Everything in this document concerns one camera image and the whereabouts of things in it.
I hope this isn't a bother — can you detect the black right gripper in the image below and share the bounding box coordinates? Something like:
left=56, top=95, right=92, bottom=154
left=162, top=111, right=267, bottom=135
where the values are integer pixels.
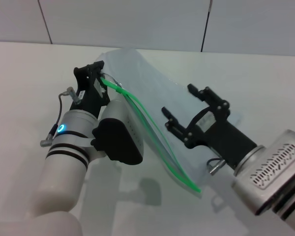
left=161, top=84, right=259, bottom=170

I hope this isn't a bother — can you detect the grey left wrist cable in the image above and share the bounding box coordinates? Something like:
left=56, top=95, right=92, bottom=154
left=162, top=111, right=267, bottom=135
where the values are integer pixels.
left=40, top=87, right=81, bottom=148

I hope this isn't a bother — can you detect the grey right wrist cable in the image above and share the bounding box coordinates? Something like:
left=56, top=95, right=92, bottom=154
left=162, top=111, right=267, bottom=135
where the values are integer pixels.
left=206, top=157, right=226, bottom=175

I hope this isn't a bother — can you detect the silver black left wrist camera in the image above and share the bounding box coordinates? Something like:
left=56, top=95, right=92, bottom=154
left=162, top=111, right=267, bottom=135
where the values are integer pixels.
left=92, top=99, right=146, bottom=166

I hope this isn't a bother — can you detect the clear green zip document bag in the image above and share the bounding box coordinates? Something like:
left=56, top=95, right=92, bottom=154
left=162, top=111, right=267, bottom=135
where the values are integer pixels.
left=94, top=48, right=244, bottom=195

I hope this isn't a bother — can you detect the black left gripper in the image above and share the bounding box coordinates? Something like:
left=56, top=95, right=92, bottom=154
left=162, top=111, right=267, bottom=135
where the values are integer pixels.
left=70, top=61, right=111, bottom=121

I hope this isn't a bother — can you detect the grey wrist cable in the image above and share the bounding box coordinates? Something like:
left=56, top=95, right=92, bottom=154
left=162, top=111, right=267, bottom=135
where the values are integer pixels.
left=206, top=157, right=226, bottom=175
left=40, top=87, right=81, bottom=148

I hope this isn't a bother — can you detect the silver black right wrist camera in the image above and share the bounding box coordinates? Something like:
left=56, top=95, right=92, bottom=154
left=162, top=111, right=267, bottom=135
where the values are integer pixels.
left=232, top=129, right=295, bottom=219

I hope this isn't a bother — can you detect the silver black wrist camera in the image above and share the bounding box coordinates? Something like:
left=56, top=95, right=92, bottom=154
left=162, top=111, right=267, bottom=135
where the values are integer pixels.
left=92, top=99, right=146, bottom=166
left=232, top=129, right=295, bottom=219

